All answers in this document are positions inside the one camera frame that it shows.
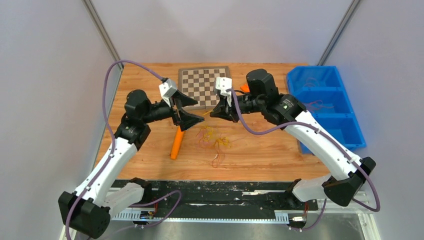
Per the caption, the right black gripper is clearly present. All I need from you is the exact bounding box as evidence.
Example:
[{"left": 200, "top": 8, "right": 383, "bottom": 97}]
[{"left": 210, "top": 90, "right": 264, "bottom": 124}]

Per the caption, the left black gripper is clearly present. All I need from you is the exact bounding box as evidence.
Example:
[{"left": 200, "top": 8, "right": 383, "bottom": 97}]
[{"left": 141, "top": 89, "right": 204, "bottom": 131}]

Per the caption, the purple thin cable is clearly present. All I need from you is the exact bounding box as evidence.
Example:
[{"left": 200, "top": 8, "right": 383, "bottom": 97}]
[{"left": 298, "top": 77, "right": 335, "bottom": 115}]

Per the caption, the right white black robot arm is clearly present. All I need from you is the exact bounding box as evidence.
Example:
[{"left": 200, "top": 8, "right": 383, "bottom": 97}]
[{"left": 210, "top": 68, "right": 381, "bottom": 212}]

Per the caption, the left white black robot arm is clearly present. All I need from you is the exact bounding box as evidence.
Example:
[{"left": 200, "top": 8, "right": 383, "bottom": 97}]
[{"left": 58, "top": 89, "right": 204, "bottom": 240}]

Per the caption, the wooden chessboard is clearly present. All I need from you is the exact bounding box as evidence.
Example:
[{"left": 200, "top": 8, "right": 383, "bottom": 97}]
[{"left": 178, "top": 66, "right": 231, "bottom": 111}]

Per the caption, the orange carrot toy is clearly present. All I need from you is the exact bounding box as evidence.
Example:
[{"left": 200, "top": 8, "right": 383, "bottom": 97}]
[{"left": 170, "top": 126, "right": 184, "bottom": 160}]

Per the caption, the orange curved plastic piece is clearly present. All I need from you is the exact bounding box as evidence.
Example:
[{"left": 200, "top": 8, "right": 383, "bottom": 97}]
[{"left": 240, "top": 83, "right": 250, "bottom": 93}]

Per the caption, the blue three-compartment bin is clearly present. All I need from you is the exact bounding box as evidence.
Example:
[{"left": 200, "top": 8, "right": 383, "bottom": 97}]
[{"left": 286, "top": 66, "right": 367, "bottom": 151}]

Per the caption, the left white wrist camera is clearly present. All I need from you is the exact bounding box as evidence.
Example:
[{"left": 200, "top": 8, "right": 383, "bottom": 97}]
[{"left": 158, "top": 77, "right": 178, "bottom": 107}]

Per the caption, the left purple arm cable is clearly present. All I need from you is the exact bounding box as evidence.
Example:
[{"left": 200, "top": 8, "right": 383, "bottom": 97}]
[{"left": 64, "top": 59, "right": 183, "bottom": 240}]

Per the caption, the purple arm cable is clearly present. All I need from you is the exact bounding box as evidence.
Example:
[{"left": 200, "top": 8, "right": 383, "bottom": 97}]
[
  {"left": 226, "top": 88, "right": 381, "bottom": 232},
  {"left": 64, "top": 59, "right": 183, "bottom": 240}
]

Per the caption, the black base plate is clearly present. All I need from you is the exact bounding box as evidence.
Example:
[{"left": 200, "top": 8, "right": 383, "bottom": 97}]
[{"left": 115, "top": 180, "right": 319, "bottom": 223}]

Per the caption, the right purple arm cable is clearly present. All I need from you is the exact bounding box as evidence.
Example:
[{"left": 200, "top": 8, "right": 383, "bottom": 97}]
[{"left": 226, "top": 88, "right": 381, "bottom": 232}]

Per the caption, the left corner aluminium post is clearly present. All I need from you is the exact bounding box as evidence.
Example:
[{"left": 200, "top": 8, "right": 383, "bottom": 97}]
[{"left": 82, "top": 0, "right": 121, "bottom": 61}]

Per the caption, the corner aluminium post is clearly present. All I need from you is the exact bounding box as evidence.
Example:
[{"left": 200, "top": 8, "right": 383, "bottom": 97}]
[
  {"left": 316, "top": 0, "right": 363, "bottom": 66},
  {"left": 82, "top": 0, "right": 121, "bottom": 61}
]

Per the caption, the right corner aluminium post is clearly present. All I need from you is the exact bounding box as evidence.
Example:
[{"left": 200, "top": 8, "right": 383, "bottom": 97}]
[{"left": 316, "top": 0, "right": 363, "bottom": 66}]

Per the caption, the aluminium frame rail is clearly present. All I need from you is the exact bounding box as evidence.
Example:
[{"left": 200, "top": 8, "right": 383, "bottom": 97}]
[{"left": 59, "top": 185, "right": 382, "bottom": 240}]

